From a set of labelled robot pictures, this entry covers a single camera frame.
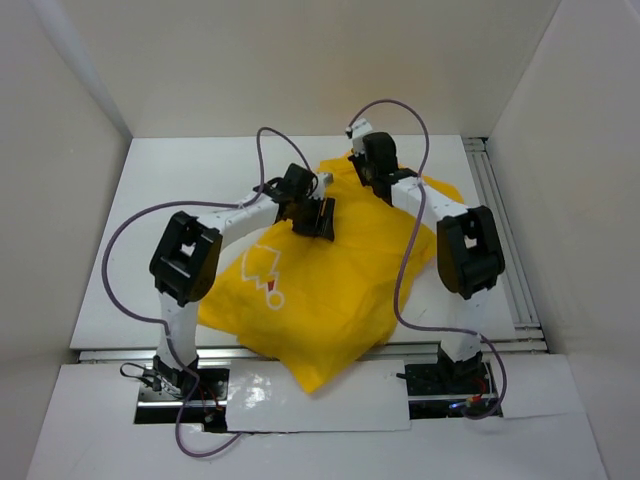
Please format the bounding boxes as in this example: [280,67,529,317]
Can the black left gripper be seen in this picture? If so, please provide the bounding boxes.
[289,192,332,239]

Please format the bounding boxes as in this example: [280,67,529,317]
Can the yellow printed pillowcase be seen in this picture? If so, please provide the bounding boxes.
[197,149,466,396]

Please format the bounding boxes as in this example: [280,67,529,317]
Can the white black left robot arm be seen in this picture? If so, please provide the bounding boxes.
[149,164,335,399]

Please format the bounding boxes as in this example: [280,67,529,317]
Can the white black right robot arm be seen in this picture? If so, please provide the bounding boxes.
[346,121,505,392]

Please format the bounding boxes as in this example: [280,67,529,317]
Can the white cover sheet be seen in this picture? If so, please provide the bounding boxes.
[225,360,410,433]

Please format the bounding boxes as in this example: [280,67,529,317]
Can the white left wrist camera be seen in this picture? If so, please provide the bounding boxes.
[314,172,333,197]

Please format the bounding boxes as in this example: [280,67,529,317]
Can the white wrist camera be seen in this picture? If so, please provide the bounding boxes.
[345,118,374,155]
[314,172,333,197]

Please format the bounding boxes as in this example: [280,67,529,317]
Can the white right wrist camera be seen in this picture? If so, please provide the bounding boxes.
[345,118,374,155]

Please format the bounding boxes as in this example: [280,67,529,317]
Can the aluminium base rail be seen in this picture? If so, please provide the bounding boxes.
[79,329,548,392]

